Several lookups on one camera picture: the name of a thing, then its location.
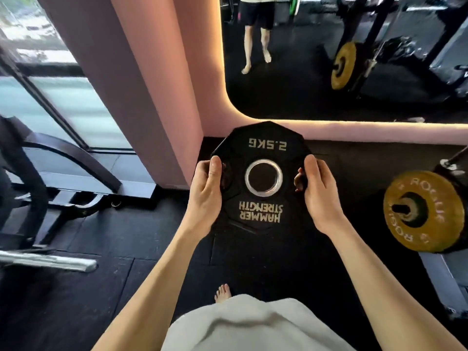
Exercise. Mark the person's right hand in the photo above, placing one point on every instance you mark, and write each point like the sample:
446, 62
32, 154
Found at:
323, 201

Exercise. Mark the person's white shirt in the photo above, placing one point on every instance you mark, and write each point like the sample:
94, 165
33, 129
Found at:
252, 325

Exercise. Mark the person's right thumb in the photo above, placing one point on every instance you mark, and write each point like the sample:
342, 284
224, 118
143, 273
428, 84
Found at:
310, 177

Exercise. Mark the black exercise machine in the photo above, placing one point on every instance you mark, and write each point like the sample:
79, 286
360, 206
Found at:
25, 179

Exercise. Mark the yellow weight plate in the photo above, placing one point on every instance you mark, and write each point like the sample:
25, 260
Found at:
435, 222

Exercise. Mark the person's left foot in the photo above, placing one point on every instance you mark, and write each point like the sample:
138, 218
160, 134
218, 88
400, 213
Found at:
222, 294

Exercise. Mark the black weight plate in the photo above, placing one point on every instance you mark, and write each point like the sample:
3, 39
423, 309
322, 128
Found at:
263, 211

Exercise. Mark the person's left thumb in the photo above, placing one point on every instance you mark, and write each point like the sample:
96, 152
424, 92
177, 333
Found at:
215, 175

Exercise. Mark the glass window with black frame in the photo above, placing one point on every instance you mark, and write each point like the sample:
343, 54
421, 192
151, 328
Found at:
73, 102

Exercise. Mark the barbell sleeve with yellow plate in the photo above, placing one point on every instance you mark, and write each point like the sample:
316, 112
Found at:
406, 209

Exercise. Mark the wall mirror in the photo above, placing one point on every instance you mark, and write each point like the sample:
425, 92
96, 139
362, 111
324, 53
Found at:
329, 69

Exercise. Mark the person's left hand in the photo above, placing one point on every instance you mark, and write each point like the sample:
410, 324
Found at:
203, 201

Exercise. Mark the grey rack base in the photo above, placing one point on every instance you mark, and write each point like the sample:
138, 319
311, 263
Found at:
448, 277

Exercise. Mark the silver barbell sleeve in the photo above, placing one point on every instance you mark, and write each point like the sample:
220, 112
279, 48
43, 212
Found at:
55, 261

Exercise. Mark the person's right forearm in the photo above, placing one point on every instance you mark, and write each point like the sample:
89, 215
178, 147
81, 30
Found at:
380, 288

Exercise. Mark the person's left forearm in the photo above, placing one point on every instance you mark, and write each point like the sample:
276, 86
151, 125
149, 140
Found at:
161, 285

